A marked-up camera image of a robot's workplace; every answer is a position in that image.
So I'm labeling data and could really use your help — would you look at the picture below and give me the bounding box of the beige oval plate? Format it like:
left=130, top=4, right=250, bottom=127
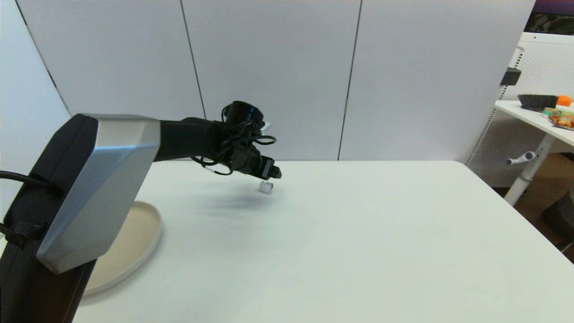
left=83, top=201, right=163, bottom=297

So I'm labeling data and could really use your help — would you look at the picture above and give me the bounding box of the white desk leg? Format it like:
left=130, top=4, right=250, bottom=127
left=503, top=134, right=554, bottom=207

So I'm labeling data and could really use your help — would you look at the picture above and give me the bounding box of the black box on pegboard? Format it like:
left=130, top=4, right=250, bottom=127
left=500, top=67, right=522, bottom=87

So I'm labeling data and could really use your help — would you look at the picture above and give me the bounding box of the white side desk top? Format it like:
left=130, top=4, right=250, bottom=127
left=494, top=100, right=574, bottom=148

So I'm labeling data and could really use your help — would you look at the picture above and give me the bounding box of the black basket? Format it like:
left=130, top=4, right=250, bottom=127
left=517, top=94, right=558, bottom=112

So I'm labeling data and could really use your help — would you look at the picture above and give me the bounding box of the brown cardboard box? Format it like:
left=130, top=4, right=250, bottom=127
left=513, top=154, right=574, bottom=225

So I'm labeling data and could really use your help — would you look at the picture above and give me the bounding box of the dark grey bin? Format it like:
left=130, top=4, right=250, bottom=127
left=541, top=191, right=574, bottom=245

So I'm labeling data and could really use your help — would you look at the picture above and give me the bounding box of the white pegboard panel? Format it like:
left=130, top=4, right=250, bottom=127
left=464, top=32, right=574, bottom=189

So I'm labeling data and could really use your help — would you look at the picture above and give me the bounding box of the orange snack packet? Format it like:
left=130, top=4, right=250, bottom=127
left=549, top=114, right=574, bottom=131

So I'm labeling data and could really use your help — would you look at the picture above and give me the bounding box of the dark monitor screen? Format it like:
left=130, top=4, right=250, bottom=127
left=524, top=0, right=574, bottom=36

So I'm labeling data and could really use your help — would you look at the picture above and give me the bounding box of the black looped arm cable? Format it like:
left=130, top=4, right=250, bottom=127
left=191, top=105, right=277, bottom=176

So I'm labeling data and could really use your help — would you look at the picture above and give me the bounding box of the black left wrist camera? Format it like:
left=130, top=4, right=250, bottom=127
left=223, top=101, right=266, bottom=135

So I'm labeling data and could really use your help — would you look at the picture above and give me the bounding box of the white desk crank handle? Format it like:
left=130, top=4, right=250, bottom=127
left=506, top=152, right=538, bottom=166

